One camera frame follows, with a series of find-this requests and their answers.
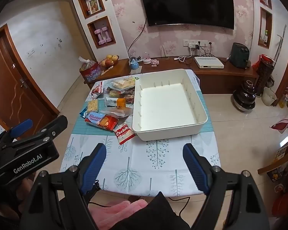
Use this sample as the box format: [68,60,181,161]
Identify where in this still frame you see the small blue snack packet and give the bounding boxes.
[79,106,87,118]

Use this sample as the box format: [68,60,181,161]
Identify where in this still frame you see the red white Cookies packet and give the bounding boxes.
[114,123,136,145]

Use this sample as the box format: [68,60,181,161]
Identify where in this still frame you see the red blue biscuit packet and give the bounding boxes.
[85,112,118,131]

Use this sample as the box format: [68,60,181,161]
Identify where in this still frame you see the pale rice cracker block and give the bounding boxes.
[87,99,99,113]

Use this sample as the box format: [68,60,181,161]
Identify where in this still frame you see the clear pack orange puffs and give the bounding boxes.
[100,107,133,118]

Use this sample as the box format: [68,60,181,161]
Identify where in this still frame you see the red white candy bag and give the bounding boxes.
[91,81,104,99]

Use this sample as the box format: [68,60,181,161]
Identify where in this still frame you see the white orange snack bar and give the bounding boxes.
[104,97,126,108]

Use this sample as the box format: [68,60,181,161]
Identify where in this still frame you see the yellow rice cracker pack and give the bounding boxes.
[108,90,124,98]

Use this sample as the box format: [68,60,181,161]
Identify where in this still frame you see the dark nut snack bag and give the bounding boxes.
[119,94,134,104]

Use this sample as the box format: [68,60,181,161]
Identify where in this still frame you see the large beige cracker bag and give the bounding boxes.
[111,77,135,91]

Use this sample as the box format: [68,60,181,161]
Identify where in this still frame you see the brown wooden door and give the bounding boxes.
[0,24,59,135]

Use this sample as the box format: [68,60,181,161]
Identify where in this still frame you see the patterned tablecloth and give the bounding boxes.
[61,131,221,197]

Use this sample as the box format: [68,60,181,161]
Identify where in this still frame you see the white plastic storage bin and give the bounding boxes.
[132,78,208,141]

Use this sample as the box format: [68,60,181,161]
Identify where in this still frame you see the red bag of bread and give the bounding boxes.
[78,57,102,82]

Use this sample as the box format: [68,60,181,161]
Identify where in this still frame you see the fruit bowl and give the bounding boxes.
[99,55,120,68]

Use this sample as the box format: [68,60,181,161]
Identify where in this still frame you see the wooden TV cabinet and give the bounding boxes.
[84,57,258,94]

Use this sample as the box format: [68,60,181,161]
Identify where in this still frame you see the white bucket on floor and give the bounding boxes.
[262,87,277,106]

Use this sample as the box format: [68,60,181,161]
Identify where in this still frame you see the white set-top box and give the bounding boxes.
[194,57,224,69]

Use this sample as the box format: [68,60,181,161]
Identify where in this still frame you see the blue kettle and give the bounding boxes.
[129,57,139,70]

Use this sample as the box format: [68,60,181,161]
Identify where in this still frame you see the pink dumbbell left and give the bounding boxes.
[94,29,105,45]

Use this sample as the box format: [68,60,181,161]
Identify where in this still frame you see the pink toy figurine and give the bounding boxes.
[151,59,159,67]

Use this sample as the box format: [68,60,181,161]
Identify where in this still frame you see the dark green appliance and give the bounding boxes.
[229,43,250,69]

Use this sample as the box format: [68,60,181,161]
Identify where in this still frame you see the pink round jar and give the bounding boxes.
[143,58,151,64]

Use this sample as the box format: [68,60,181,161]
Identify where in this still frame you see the framed picture in niche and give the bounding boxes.
[87,0,101,15]

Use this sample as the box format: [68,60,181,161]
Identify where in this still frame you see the wall power strip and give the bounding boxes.
[183,39,210,48]

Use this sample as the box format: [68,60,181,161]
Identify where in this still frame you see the black wall television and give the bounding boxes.
[142,0,235,30]

